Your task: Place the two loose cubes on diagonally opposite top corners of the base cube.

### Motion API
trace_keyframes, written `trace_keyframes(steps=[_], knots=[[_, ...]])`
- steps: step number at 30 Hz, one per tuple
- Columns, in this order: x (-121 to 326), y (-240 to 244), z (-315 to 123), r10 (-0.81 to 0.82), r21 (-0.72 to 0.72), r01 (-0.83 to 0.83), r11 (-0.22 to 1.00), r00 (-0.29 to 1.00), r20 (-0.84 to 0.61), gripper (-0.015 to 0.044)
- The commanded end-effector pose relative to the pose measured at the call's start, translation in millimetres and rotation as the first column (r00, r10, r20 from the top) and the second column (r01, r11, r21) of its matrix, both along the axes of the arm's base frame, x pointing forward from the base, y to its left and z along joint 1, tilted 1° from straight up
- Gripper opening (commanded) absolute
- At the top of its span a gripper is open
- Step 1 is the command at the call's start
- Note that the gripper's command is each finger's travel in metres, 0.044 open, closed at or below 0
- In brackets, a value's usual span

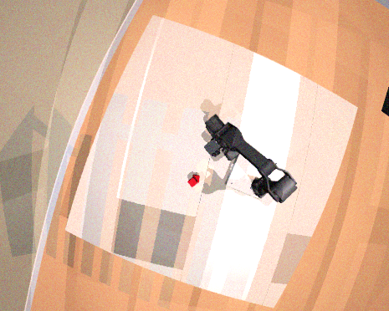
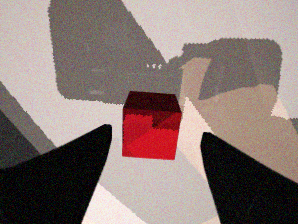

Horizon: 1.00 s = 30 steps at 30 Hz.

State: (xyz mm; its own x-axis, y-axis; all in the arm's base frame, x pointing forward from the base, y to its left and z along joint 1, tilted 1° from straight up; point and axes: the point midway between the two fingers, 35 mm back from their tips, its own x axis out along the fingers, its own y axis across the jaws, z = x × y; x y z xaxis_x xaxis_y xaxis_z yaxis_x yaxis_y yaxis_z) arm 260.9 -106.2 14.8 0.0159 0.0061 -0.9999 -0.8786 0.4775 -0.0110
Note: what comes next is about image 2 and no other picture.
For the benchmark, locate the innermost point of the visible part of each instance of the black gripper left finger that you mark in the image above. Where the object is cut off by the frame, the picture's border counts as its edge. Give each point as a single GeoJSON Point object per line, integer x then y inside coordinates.
{"type": "Point", "coordinates": [56, 187]}

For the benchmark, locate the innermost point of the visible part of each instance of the red cube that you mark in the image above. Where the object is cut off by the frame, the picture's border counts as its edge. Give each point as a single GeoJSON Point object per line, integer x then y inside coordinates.
{"type": "Point", "coordinates": [150, 125]}

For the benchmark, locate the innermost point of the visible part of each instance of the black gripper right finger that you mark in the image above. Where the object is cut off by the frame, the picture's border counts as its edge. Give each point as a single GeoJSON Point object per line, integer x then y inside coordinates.
{"type": "Point", "coordinates": [244, 190]}

